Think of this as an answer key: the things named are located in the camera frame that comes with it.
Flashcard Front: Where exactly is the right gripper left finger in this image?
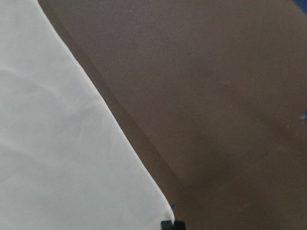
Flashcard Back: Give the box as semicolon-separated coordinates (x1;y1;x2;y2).
161;220;174;230

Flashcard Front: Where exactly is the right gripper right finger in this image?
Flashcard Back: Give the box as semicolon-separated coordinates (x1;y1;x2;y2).
174;220;186;230

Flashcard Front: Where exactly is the cream long sleeve cat shirt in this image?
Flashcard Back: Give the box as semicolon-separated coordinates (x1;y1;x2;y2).
0;0;175;230

